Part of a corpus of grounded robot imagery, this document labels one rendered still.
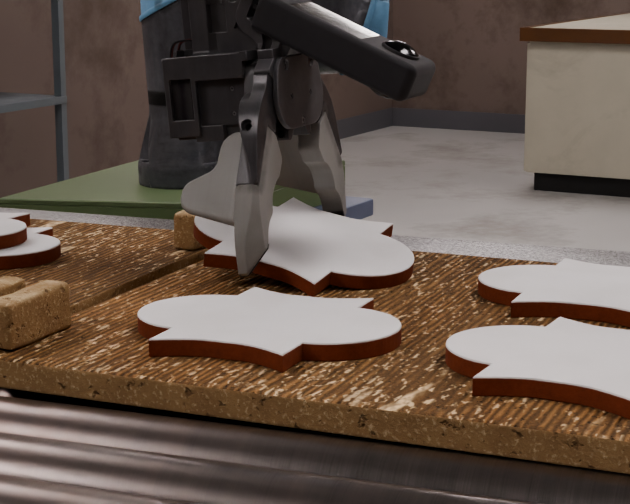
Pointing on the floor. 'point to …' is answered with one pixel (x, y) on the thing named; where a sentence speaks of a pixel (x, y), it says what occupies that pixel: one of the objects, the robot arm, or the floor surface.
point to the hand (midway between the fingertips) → (304, 256)
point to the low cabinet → (590, 105)
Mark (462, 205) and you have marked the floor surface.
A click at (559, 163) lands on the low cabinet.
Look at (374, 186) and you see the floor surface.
